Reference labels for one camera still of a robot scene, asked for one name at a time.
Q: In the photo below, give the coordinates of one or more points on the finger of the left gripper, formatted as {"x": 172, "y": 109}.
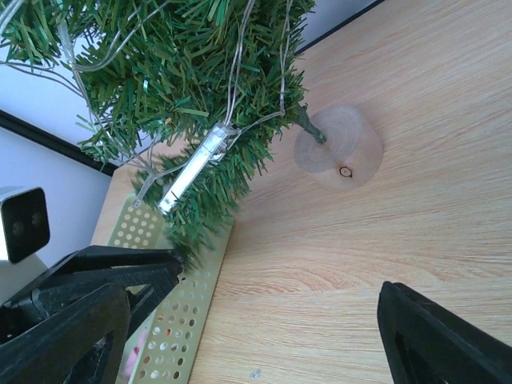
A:
{"x": 145, "y": 286}
{"x": 100, "y": 260}

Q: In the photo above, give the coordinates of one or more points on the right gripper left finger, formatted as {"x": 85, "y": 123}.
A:
{"x": 81, "y": 344}

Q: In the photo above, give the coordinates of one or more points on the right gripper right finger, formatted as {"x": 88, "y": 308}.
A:
{"x": 426, "y": 343}

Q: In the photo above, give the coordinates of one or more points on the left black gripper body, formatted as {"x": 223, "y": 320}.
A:
{"x": 20, "y": 315}

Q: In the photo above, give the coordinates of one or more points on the light green plastic basket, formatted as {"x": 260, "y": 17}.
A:
{"x": 175, "y": 327}

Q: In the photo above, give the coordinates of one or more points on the clear wire string lights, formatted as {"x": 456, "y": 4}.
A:
{"x": 169, "y": 86}

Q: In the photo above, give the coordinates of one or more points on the small green christmas tree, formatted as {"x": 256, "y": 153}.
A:
{"x": 336, "y": 144}

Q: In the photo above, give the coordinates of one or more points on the pink heart ornament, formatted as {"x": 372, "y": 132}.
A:
{"x": 129, "y": 365}

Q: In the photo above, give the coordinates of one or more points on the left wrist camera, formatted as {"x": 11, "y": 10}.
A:
{"x": 25, "y": 230}

